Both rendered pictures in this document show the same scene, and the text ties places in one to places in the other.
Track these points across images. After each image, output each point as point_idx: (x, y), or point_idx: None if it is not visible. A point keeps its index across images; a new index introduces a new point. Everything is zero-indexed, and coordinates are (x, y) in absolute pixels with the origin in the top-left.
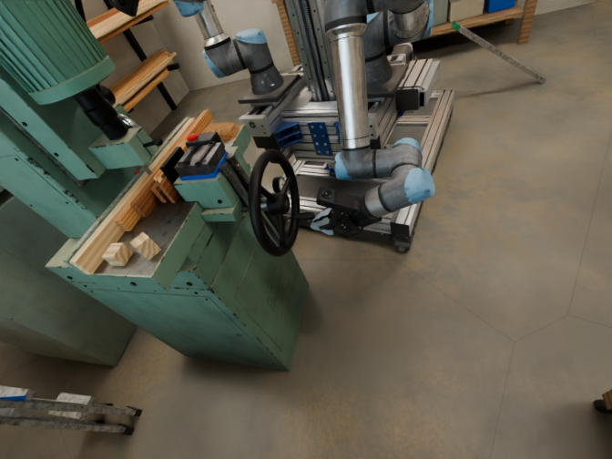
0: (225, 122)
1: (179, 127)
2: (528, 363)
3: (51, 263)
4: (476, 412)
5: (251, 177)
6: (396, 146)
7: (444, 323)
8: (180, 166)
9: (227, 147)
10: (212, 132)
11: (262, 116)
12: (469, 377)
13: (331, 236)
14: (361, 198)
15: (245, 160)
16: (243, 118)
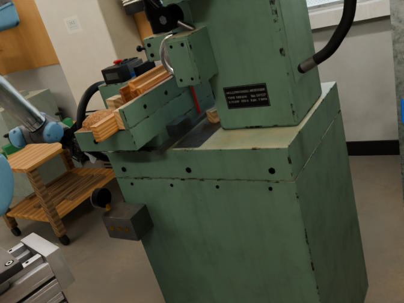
0: (88, 116)
1: (133, 99)
2: (72, 261)
3: (327, 82)
4: (120, 243)
5: None
6: (20, 129)
7: (90, 286)
8: (136, 59)
9: (105, 85)
10: (103, 69)
11: (26, 237)
12: (108, 257)
13: None
14: (66, 128)
15: (103, 100)
16: (52, 243)
